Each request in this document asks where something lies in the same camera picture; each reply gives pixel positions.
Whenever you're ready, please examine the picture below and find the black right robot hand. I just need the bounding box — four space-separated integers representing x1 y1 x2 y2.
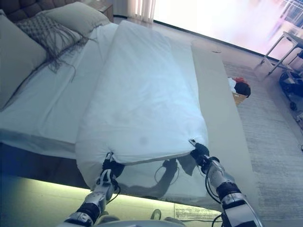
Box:
188 139 210 164

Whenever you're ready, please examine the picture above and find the silver robot torso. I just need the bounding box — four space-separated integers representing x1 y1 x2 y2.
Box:
94 218 214 227

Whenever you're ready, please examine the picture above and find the white garment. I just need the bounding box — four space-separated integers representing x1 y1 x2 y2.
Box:
227 77 237 93

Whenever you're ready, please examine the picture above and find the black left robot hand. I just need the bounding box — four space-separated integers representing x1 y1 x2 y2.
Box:
101 151 125 180

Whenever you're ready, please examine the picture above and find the silver left robot leg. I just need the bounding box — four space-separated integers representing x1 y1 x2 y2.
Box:
151 209 162 222

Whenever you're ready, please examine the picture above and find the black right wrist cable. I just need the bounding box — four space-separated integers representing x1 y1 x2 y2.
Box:
205 165 228 227

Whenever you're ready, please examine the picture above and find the white metal cart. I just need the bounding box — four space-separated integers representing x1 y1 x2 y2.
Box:
254 30 303 76

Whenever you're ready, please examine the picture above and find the grey patterned rug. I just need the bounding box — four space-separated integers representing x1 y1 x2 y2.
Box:
174 60 303 227

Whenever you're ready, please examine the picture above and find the grey fringed cushion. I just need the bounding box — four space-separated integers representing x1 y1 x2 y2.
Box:
16 11 100 83

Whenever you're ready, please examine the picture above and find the dark bed frame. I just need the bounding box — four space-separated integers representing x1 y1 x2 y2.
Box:
0 139 93 190

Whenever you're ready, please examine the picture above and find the silver robot leg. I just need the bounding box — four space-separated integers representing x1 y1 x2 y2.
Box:
151 209 162 222
163 216 183 224

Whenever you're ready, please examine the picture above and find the bed with white sheet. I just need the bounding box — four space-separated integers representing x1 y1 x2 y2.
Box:
0 22 119 152

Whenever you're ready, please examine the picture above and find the beige curtain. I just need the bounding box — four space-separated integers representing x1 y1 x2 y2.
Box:
126 0 157 24

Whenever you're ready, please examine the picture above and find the black wheeled equipment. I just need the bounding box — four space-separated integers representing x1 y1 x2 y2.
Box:
279 68 303 123

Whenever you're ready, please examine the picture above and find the silver right robot leg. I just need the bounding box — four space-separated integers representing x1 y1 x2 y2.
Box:
163 216 183 224

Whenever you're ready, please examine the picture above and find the brown tufted headboard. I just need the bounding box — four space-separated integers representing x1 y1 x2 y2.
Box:
0 0 52 23

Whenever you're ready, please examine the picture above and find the large beige pillow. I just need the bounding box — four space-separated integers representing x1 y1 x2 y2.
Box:
45 1 111 34
0 9 47 112

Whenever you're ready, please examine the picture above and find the small wooden nightstand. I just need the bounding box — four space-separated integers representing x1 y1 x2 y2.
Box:
89 0 114 21

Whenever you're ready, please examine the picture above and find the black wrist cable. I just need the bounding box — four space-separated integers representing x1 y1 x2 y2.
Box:
205 165 228 227
110 178 121 197

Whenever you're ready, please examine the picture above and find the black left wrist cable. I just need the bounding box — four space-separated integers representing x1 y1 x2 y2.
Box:
110 178 121 197

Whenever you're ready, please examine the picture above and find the black garment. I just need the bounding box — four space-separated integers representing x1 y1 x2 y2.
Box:
234 81 251 97

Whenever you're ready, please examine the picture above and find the white duvet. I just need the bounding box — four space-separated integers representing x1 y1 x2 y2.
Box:
75 20 210 192

